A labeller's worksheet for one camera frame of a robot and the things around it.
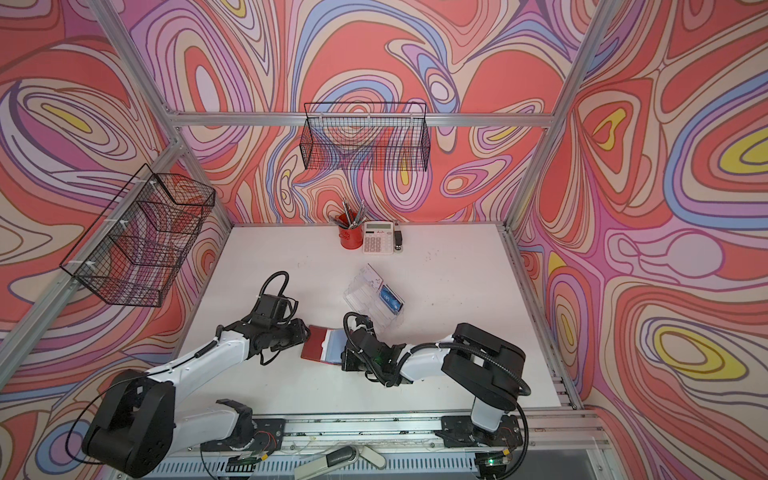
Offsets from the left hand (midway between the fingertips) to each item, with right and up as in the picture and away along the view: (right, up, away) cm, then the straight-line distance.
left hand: (311, 330), depth 88 cm
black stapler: (+27, +28, +20) cm, 43 cm away
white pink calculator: (+19, +29, +25) cm, 44 cm away
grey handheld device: (+12, -23, -22) cm, 34 cm away
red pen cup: (+10, +29, +19) cm, 36 cm away
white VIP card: (+18, +16, +5) cm, 24 cm away
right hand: (+11, -9, -3) cm, 14 cm away
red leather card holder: (+4, -4, 0) cm, 6 cm away
